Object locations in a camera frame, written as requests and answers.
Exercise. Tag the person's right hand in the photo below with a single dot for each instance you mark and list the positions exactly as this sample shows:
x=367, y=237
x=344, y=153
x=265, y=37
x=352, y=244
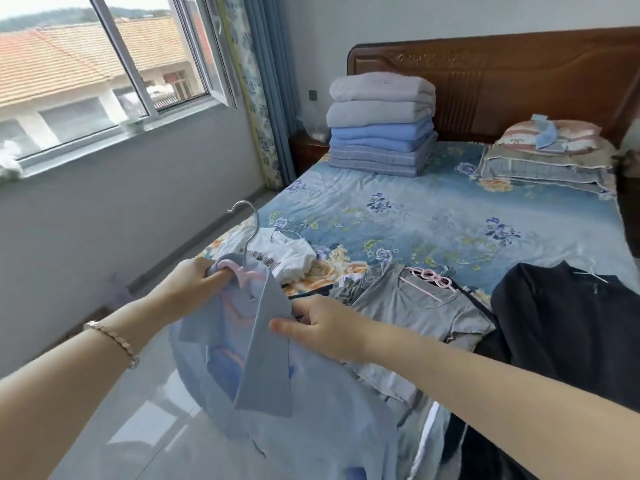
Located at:
x=335, y=329

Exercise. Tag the person's left hand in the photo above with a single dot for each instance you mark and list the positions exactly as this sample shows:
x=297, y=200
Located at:
x=185, y=289

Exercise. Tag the pink plastic hanger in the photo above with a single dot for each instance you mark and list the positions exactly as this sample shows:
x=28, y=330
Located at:
x=240, y=272

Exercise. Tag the white t-shirt black print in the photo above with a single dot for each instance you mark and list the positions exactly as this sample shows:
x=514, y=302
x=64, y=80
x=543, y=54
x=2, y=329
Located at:
x=295, y=259

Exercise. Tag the grey t-shirt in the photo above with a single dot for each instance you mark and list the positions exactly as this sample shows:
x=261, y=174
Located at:
x=415, y=314

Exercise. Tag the light blue shirt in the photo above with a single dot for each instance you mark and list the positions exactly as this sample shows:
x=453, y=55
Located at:
x=310, y=434

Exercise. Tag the pink bow hanger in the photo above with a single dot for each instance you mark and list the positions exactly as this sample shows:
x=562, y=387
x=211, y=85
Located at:
x=440, y=280

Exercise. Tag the person's right forearm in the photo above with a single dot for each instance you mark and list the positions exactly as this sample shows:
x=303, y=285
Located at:
x=500, y=404

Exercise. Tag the person's left forearm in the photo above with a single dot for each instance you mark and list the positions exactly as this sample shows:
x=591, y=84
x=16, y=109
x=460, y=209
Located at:
x=60, y=394

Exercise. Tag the blue floral bed quilt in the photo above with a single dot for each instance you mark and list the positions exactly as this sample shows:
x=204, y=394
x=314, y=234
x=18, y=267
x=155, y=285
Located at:
x=425, y=219

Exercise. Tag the small white cup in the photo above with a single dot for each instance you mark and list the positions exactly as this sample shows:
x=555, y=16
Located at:
x=136, y=125

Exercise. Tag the pale blue folded blanket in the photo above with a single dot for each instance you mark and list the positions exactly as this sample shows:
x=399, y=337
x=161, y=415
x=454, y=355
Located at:
x=375, y=162

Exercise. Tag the blue floral curtain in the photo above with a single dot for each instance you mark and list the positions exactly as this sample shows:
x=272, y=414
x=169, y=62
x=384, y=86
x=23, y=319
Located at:
x=265, y=94

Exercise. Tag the white green bundle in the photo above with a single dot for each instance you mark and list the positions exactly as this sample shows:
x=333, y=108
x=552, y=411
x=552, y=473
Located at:
x=10, y=162

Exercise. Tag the white framed window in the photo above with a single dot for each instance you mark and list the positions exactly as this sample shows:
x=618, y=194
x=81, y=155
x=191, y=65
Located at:
x=75, y=79

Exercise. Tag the grey checked pillow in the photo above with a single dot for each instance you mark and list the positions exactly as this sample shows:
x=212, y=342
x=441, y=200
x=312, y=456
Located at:
x=550, y=169

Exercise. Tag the brown wooden headboard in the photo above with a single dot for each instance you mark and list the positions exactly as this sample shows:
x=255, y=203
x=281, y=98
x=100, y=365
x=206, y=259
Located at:
x=500, y=79

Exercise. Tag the striped pillow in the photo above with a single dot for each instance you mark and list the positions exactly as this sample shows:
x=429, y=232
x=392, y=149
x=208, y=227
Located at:
x=580, y=137

